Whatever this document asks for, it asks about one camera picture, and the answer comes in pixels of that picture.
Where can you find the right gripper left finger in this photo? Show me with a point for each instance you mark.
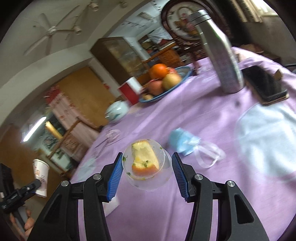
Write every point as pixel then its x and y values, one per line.
pixel 59 218

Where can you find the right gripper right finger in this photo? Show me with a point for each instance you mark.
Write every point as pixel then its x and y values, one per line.
pixel 237 219

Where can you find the white paper cup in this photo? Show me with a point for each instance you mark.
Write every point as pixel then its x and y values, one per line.
pixel 41 170

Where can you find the blue face mask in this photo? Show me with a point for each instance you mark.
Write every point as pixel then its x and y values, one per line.
pixel 185 143

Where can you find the clear plastic cup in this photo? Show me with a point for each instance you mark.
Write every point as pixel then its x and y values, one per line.
pixel 153 182

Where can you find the bitten bread piece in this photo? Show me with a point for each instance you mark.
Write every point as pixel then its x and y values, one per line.
pixel 145 162

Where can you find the purple tablecloth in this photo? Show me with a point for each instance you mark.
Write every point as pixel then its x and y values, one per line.
pixel 259 143

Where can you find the eyeglasses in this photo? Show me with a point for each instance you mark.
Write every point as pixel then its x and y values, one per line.
pixel 111 137

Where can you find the white ceramic jar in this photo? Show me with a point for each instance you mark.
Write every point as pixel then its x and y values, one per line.
pixel 116 111

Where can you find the black smartphone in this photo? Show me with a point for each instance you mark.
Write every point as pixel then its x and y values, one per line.
pixel 264 86

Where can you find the red white box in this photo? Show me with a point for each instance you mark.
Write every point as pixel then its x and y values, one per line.
pixel 130 90

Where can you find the steel water bottle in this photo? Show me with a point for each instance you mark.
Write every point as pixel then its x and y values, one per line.
pixel 218 48

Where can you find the yellow pear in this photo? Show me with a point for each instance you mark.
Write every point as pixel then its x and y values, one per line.
pixel 171 80

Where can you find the red apple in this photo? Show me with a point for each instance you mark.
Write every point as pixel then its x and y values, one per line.
pixel 155 87

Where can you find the blue fruit plate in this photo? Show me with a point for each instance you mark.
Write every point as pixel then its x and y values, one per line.
pixel 185 72

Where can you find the orange fruit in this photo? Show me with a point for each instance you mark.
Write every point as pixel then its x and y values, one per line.
pixel 158 71

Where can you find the brown glass cabinet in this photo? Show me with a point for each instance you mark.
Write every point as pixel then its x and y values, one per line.
pixel 120 60

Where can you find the wooden chair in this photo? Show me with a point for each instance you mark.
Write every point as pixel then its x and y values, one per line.
pixel 168 56

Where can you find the ceiling fan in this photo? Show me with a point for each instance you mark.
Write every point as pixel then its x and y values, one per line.
pixel 51 30

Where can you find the round framed picture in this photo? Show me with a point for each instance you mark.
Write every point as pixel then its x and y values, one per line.
pixel 175 19

